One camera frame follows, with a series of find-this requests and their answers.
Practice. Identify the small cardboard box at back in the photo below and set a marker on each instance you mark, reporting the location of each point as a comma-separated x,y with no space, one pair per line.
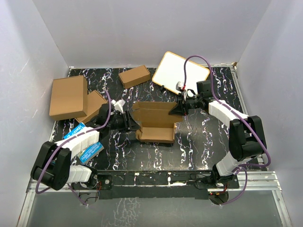
135,76

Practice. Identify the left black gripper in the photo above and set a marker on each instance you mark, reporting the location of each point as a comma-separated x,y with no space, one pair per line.
132,125

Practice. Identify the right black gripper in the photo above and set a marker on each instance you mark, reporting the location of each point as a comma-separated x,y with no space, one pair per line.
179,109

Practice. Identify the aluminium frame rail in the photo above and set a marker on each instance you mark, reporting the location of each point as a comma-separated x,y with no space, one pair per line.
160,199

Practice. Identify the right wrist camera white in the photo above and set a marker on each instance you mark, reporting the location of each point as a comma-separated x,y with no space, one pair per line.
180,87

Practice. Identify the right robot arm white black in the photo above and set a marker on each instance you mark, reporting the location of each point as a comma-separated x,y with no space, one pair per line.
246,135

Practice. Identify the white board orange rim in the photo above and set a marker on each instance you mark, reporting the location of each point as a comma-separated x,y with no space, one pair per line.
170,71

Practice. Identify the flat cardboard box under large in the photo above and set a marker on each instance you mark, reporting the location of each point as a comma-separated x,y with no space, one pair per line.
95,101

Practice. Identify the large closed cardboard box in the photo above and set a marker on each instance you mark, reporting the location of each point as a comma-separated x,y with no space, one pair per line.
69,98

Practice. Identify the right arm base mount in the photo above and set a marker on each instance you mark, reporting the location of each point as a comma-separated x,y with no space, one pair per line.
203,181

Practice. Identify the colourful children's book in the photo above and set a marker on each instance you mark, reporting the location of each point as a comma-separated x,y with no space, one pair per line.
92,151

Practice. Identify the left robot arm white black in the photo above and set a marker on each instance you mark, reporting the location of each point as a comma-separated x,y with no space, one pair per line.
60,163

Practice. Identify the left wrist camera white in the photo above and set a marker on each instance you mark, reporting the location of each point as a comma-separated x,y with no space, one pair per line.
118,105

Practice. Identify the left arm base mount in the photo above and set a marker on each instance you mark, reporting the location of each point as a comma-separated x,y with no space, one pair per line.
96,182

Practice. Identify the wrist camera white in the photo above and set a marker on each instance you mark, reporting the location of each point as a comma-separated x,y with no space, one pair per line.
180,87
118,105

